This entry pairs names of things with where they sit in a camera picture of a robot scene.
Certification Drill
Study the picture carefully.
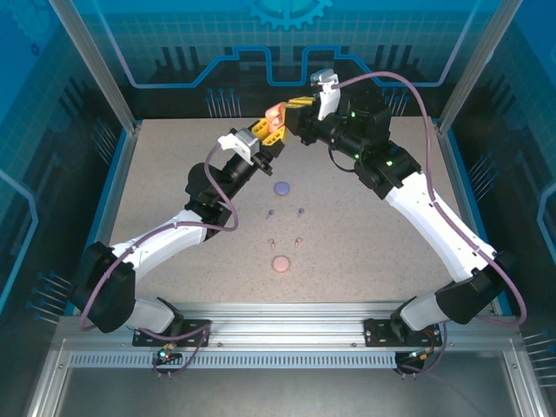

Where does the coral square earbud case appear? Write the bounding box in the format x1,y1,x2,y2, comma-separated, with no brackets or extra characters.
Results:
265,102,288,133

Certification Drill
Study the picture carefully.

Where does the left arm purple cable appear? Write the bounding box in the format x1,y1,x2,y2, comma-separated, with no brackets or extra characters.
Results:
79,145,240,380

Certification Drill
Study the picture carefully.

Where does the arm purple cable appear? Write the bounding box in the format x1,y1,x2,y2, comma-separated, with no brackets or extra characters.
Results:
79,145,240,380
332,71,529,380

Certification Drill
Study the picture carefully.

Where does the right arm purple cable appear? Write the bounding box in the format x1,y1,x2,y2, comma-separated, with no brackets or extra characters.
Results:
332,71,529,380

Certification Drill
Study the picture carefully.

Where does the left aluminium side rail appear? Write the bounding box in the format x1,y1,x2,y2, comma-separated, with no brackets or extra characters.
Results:
71,123,142,316

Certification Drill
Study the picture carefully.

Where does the aluminium side rail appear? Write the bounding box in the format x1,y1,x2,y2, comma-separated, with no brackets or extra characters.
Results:
436,125,505,316
71,123,142,316

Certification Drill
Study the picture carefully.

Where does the right aluminium side rail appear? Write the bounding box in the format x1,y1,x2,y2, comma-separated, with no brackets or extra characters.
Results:
436,125,505,316

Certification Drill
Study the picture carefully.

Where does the right aluminium frame post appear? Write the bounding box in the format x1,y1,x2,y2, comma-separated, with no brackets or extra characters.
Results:
436,0,518,135

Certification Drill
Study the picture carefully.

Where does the aluminium frame post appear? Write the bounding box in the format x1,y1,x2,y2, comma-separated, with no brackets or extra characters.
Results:
436,0,518,135
46,0,142,134

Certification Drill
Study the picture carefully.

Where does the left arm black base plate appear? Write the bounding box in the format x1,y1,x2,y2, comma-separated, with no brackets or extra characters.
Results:
132,319,214,348

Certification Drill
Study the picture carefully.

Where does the left aluminium frame post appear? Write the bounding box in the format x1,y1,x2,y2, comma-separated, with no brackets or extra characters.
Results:
46,0,142,134

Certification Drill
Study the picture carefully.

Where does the aluminium front frame beam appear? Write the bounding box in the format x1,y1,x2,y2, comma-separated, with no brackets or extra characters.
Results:
56,301,520,348

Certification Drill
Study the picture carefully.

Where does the slotted grey cable duct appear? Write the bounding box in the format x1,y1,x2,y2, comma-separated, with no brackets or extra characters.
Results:
68,352,435,370

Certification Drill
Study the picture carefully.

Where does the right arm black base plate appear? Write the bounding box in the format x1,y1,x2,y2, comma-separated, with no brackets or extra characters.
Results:
363,318,448,348

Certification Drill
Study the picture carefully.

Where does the aluminium lower frame rail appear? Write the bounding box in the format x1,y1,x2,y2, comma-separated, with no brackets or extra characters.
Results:
25,347,73,417
503,347,546,417

